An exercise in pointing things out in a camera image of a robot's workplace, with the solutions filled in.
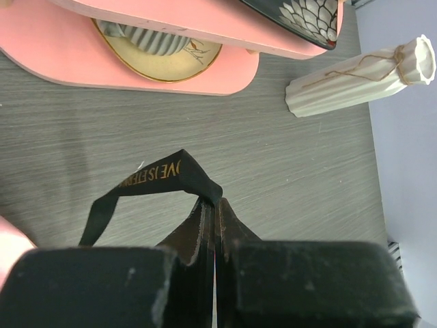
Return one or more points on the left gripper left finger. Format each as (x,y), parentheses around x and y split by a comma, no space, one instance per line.
(169,285)

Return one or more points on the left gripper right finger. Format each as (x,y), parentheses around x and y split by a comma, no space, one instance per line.
(305,283)

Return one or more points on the black ribbon with gold text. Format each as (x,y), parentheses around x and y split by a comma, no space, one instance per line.
(176,172)

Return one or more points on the pink wrapping paper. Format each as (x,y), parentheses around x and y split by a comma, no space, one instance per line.
(13,244)

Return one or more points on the white ribbed ceramic vase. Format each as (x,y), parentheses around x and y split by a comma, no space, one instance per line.
(363,78)

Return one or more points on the black floral square plate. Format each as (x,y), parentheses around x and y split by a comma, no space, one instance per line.
(312,20)

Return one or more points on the pink three-tier shelf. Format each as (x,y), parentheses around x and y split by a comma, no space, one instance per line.
(57,41)

